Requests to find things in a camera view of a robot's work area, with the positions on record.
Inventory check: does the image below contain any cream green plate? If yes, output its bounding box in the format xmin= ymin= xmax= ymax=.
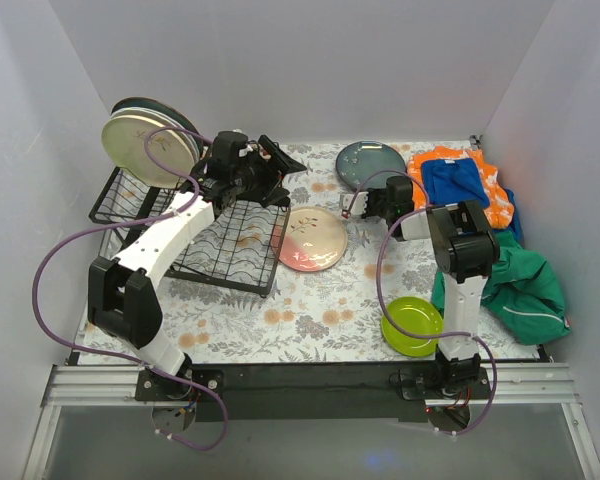
xmin=101 ymin=113 xmax=197 ymax=190

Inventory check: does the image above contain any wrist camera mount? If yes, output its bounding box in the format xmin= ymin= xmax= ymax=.
xmin=232 ymin=129 xmax=260 ymax=157
xmin=339 ymin=191 xmax=368 ymax=218

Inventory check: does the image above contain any green jacket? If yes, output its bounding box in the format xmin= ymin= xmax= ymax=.
xmin=431 ymin=230 xmax=574 ymax=346

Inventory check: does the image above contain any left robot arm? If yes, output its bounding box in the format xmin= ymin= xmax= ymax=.
xmin=87 ymin=131 xmax=306 ymax=400

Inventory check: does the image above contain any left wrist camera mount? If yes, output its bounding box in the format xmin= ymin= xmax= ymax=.
xmin=232 ymin=129 xmax=260 ymax=157

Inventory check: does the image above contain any black wire dish rack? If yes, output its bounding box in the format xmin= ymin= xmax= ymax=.
xmin=89 ymin=168 xmax=290 ymax=297

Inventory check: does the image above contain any pink cream plate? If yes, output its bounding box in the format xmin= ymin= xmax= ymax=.
xmin=279 ymin=206 xmax=348 ymax=272

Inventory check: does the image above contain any large dark teal plate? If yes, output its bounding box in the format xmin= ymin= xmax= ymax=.
xmin=111 ymin=97 xmax=198 ymax=133

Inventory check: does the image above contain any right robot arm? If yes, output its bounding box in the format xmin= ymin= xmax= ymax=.
xmin=362 ymin=170 xmax=500 ymax=398

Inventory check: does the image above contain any small teal plate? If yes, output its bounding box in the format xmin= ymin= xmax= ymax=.
xmin=335 ymin=141 xmax=406 ymax=190

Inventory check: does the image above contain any white bowl plate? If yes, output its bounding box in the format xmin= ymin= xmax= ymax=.
xmin=131 ymin=107 xmax=200 ymax=155

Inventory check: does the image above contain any lime green plate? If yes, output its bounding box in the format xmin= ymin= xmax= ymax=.
xmin=381 ymin=297 xmax=444 ymax=358

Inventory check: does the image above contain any dark blue cloth underneath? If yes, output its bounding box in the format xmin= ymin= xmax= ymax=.
xmin=504 ymin=189 xmax=523 ymax=245

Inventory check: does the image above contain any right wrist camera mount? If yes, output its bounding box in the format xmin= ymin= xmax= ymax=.
xmin=339 ymin=191 xmax=368 ymax=218

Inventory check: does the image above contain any blue folded cloth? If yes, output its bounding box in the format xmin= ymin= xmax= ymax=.
xmin=421 ymin=158 xmax=490 ymax=208

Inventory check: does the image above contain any orange floral cloth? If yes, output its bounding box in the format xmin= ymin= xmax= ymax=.
xmin=407 ymin=146 xmax=513 ymax=230

